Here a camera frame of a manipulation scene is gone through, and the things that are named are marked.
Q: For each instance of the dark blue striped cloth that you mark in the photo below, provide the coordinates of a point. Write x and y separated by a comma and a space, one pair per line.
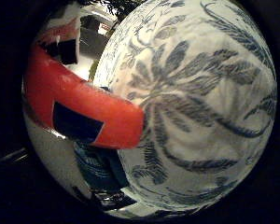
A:
99, 168

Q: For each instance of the orange label spray bottle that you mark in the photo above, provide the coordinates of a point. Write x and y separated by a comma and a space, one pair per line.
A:
84, 105

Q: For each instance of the blue floral white tablecloth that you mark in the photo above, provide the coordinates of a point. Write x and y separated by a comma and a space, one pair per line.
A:
202, 105

